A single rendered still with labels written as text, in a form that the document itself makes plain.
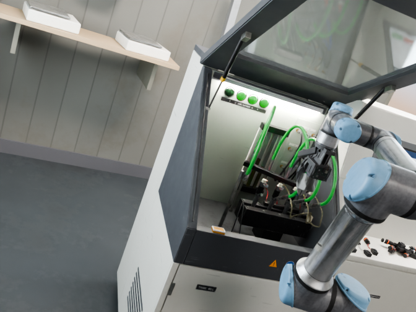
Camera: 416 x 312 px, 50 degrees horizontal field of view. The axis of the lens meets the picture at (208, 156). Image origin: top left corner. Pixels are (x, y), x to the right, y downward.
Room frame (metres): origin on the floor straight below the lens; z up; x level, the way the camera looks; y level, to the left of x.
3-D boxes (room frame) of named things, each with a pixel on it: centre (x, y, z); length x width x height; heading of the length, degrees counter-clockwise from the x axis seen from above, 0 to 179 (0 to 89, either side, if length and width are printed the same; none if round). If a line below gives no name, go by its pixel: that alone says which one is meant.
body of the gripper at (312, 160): (1.54, -0.37, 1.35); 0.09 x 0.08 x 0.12; 19
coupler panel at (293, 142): (2.17, -0.41, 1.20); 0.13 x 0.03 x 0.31; 109
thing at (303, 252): (1.62, -0.35, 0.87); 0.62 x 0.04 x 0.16; 109
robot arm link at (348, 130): (1.45, -0.40, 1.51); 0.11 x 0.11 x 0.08; 6
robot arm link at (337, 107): (1.55, -0.37, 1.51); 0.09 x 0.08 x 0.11; 6
